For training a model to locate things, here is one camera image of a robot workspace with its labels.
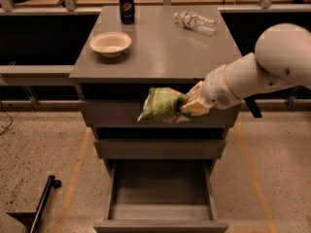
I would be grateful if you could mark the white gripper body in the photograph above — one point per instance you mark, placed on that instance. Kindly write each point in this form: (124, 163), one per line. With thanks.
(218, 88)

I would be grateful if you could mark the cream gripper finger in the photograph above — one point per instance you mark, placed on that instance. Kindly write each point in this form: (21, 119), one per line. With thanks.
(195, 92)
(196, 108)

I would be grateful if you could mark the green jalapeno chip bag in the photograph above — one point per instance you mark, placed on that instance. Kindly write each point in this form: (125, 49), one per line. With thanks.
(163, 105)

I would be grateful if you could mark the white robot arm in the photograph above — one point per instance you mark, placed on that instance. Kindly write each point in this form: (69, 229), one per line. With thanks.
(281, 59)

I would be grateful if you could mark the grey drawer cabinet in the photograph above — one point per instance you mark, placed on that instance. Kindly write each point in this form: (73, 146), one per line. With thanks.
(162, 54)

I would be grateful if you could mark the grey top drawer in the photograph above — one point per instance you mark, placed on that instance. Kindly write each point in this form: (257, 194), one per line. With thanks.
(125, 114)

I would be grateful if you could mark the grey middle drawer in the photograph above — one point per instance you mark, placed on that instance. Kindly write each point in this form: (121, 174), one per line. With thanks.
(159, 149)

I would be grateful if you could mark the grey open bottom drawer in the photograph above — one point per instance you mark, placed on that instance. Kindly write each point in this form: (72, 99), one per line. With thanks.
(160, 196)

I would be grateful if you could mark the clear plastic water bottle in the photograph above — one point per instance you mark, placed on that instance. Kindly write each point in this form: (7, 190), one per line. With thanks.
(194, 21)

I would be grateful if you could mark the white paper bowl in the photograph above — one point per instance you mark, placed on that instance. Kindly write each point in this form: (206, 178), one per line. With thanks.
(110, 44)

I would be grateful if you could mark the blue pepsi can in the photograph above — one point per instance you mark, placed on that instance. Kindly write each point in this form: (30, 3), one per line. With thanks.
(127, 11)

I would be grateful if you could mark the black wheeled cart leg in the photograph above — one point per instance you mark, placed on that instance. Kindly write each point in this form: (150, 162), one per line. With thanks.
(31, 220)

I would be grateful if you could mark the grey metal rail frame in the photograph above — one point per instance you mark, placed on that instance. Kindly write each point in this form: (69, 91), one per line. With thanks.
(37, 75)

